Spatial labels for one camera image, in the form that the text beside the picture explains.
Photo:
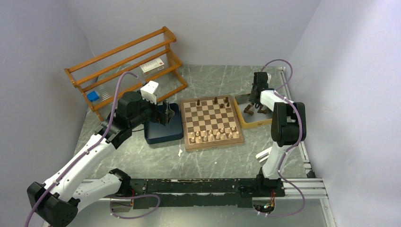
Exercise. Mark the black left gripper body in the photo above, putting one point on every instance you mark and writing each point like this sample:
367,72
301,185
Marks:
152,114

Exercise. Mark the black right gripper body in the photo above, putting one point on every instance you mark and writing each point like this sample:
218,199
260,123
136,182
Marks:
250,99

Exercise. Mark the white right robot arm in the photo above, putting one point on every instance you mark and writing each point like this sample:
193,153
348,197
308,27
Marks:
288,126

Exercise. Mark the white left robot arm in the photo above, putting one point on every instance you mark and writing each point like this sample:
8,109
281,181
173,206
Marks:
61,197

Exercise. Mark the light chess pieces row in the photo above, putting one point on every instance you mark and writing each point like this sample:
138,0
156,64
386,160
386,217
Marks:
231,134

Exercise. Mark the wooden chess board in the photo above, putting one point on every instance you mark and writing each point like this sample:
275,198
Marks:
208,116

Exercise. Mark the blue metal tin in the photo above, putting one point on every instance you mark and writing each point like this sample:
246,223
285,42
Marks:
155,133

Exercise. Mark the white red box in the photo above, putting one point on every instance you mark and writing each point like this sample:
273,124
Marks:
152,67

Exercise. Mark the orange wooden rack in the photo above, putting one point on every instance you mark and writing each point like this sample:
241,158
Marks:
102,72

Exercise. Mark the blue small object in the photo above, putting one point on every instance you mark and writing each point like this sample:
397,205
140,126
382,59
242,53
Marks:
93,96

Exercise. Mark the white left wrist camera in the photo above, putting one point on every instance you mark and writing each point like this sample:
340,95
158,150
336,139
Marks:
149,91

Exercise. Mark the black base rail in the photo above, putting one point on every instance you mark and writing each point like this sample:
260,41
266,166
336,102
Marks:
238,192

